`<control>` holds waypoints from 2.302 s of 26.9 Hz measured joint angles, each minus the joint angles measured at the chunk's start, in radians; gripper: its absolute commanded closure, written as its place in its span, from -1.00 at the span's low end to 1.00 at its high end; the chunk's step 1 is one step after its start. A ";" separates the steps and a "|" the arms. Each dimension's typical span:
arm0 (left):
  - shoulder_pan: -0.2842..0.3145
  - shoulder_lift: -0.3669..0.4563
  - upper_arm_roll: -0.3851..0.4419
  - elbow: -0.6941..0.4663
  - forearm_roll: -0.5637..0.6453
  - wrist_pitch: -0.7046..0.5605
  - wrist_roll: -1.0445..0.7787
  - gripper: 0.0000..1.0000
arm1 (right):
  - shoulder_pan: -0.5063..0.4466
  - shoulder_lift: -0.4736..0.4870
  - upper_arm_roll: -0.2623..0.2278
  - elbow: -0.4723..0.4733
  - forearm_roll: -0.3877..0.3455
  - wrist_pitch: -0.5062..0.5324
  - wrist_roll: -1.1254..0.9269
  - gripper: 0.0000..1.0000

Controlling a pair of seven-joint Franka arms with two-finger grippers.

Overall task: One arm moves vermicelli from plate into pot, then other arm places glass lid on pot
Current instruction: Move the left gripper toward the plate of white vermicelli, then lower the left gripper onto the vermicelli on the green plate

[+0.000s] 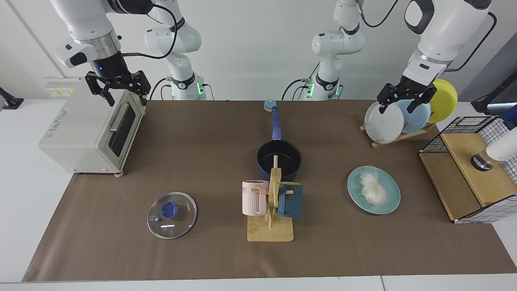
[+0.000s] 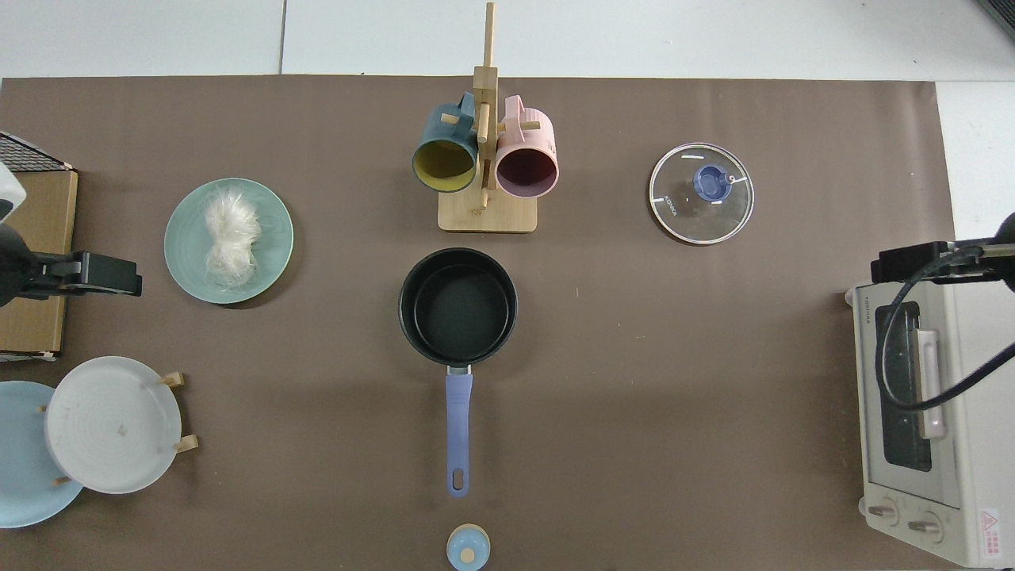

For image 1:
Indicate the pale toaster oven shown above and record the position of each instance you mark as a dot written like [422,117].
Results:
[80,133]

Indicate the light blue plate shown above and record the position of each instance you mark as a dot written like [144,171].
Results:
[418,119]

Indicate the white plate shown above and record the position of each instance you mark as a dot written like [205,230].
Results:
[383,125]

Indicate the pink ribbed cup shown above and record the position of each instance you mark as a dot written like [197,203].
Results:
[252,200]

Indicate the brown table cloth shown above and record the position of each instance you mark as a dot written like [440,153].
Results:
[343,250]

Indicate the black clamp foot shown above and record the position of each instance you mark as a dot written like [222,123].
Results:
[12,103]

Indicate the white cylinder with dark cap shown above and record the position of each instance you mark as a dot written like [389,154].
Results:
[503,149]

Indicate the white wall socket box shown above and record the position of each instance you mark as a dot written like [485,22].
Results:
[60,87]

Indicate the white vermicelli bundle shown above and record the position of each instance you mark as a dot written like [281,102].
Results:
[371,188]

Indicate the glass lid with blue knob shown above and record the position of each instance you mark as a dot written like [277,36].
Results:
[177,226]

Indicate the small blue object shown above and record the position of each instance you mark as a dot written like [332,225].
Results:
[512,117]

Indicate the wooden plate rack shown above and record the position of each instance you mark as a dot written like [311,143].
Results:
[404,138]

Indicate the yellow plate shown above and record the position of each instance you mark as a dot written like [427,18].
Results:
[444,101]

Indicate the pale green plate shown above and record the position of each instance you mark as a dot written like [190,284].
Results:
[389,202]

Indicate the wooden cup stand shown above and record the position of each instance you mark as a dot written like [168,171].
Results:
[274,232]

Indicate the dark teal cup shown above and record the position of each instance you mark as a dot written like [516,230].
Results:
[293,202]

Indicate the small blue round thing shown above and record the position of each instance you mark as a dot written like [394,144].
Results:
[270,106]

